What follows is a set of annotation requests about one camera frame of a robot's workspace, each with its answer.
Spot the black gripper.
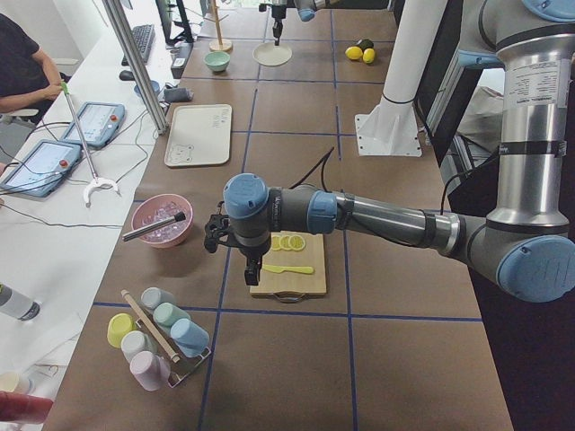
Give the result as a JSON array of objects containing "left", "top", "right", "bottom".
[
  {"left": 240, "top": 235, "right": 270, "bottom": 286},
  {"left": 270, "top": 0, "right": 287, "bottom": 45}
]

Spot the white round plate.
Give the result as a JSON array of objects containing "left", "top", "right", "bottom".
[{"left": 252, "top": 42, "right": 293, "bottom": 67}]

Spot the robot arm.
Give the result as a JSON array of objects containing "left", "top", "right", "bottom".
[
  {"left": 259, "top": 0, "right": 337, "bottom": 47},
  {"left": 204, "top": 1, "right": 574, "bottom": 303}
]

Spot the cream bear tray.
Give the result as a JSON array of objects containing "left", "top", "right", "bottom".
[{"left": 164, "top": 104, "right": 233, "bottom": 168}]

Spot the yellow plastic knife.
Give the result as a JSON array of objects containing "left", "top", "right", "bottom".
[{"left": 262, "top": 264, "right": 314, "bottom": 275}]

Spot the lemon slice near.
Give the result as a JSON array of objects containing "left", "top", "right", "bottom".
[{"left": 270, "top": 234, "right": 283, "bottom": 251}]

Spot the lemon slice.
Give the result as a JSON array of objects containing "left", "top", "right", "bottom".
[
  {"left": 270, "top": 234, "right": 283, "bottom": 251},
  {"left": 279, "top": 234, "right": 293, "bottom": 251},
  {"left": 288, "top": 234, "right": 306, "bottom": 251}
]

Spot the bamboo cutting board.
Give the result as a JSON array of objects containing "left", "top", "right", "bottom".
[{"left": 250, "top": 231, "right": 328, "bottom": 303}]

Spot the lemon slice middle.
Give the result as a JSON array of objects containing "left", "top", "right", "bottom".
[{"left": 279, "top": 234, "right": 293, "bottom": 251}]

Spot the lemon slice far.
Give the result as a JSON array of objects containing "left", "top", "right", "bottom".
[{"left": 288, "top": 234, "right": 306, "bottom": 251}]

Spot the wooden mug stand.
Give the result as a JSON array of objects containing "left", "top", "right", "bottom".
[{"left": 209, "top": 0, "right": 233, "bottom": 52}]

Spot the mint green bowl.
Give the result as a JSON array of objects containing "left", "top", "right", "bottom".
[{"left": 204, "top": 51, "right": 231, "bottom": 73}]

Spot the yellow lemon left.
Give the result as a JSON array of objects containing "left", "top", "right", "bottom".
[{"left": 345, "top": 46, "right": 363, "bottom": 61}]

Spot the yellow lemon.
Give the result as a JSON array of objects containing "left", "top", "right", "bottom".
[
  {"left": 345, "top": 46, "right": 363, "bottom": 61},
  {"left": 362, "top": 48, "right": 376, "bottom": 65}
]

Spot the light blue cup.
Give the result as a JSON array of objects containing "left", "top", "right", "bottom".
[{"left": 170, "top": 319, "right": 209, "bottom": 357}]

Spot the green avocado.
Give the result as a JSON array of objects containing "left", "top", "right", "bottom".
[{"left": 356, "top": 39, "right": 374, "bottom": 51}]

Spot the yellow lemon right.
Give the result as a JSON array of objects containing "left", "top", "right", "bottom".
[{"left": 362, "top": 48, "right": 376, "bottom": 65}]

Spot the mint green cup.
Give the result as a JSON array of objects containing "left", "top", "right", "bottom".
[{"left": 153, "top": 302, "right": 190, "bottom": 336}]

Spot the pink bowl with ice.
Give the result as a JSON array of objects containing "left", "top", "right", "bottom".
[{"left": 131, "top": 194, "right": 193, "bottom": 249}]

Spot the grey folded cloth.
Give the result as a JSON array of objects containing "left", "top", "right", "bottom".
[{"left": 164, "top": 88, "right": 193, "bottom": 103}]

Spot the black keyboard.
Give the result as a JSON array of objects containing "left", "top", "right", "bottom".
[{"left": 131, "top": 24, "right": 155, "bottom": 65}]

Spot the light blue bowl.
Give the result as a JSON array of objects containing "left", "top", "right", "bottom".
[{"left": 133, "top": 79, "right": 161, "bottom": 102}]

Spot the white grey cup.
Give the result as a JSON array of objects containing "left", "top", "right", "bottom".
[{"left": 120, "top": 330, "right": 157, "bottom": 363}]

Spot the pink cup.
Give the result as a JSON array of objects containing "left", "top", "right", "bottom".
[{"left": 129, "top": 351, "right": 170, "bottom": 391}]

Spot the yellow cup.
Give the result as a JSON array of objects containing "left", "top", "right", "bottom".
[{"left": 107, "top": 312, "right": 136, "bottom": 348}]

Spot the reacher grabber tool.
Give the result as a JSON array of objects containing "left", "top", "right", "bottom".
[{"left": 60, "top": 81, "right": 120, "bottom": 207}]

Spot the teach pendant far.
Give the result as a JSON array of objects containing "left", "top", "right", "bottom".
[{"left": 76, "top": 102, "right": 126, "bottom": 149}]

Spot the teach pendant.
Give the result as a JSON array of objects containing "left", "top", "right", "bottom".
[
  {"left": 76, "top": 102, "right": 126, "bottom": 149},
  {"left": 1, "top": 139, "right": 82, "bottom": 198}
]

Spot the teach pendant near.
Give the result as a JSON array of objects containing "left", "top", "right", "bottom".
[{"left": 1, "top": 139, "right": 82, "bottom": 198}]

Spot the seated person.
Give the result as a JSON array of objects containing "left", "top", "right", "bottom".
[{"left": 1, "top": 14, "right": 69, "bottom": 125}]

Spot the red cylinder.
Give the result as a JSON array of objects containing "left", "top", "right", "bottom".
[{"left": 1, "top": 391, "right": 53, "bottom": 424}]

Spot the white wire cup rack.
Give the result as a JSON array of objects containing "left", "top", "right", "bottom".
[{"left": 120, "top": 290, "right": 211, "bottom": 388}]

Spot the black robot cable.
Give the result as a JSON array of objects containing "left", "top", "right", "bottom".
[{"left": 287, "top": 145, "right": 336, "bottom": 190}]

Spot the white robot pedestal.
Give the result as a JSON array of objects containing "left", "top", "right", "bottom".
[{"left": 355, "top": 0, "right": 447, "bottom": 157}]

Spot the aluminium frame post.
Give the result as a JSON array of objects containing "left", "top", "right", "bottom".
[{"left": 102, "top": 0, "right": 169, "bottom": 136}]

